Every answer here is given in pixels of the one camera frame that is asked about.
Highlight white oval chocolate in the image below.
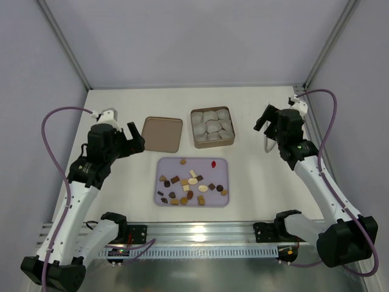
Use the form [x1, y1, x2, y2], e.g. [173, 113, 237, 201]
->
[188, 178, 198, 185]
[198, 185, 208, 192]

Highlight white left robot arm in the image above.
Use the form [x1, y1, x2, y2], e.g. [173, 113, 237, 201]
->
[21, 122, 145, 291]

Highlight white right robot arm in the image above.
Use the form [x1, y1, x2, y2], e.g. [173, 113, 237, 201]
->
[254, 105, 378, 268]

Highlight brown rectangular chocolate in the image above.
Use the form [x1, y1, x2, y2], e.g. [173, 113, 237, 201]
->
[171, 176, 180, 184]

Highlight brown oval chocolate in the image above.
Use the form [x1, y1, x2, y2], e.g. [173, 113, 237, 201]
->
[187, 190, 193, 200]

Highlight caramel cube chocolate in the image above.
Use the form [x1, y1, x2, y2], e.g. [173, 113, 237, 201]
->
[197, 195, 205, 206]

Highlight rose gold tin lid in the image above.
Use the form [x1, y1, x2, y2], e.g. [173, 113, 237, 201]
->
[142, 116, 183, 153]

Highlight lilac plastic tray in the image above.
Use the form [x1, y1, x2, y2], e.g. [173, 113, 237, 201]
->
[154, 157, 230, 207]

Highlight rose gold tin box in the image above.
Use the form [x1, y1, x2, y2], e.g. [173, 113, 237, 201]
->
[190, 106, 235, 149]

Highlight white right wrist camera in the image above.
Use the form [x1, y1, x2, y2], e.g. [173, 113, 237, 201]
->
[288, 96, 308, 117]

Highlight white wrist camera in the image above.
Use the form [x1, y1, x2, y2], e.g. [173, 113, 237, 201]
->
[90, 108, 121, 131]
[288, 96, 308, 117]

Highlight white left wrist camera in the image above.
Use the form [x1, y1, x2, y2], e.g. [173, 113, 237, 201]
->
[90, 108, 121, 131]

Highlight aluminium mounting rail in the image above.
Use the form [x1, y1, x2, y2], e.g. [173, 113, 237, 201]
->
[38, 221, 309, 256]

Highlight slotted cable duct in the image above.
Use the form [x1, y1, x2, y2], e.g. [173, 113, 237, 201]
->
[97, 245, 278, 260]

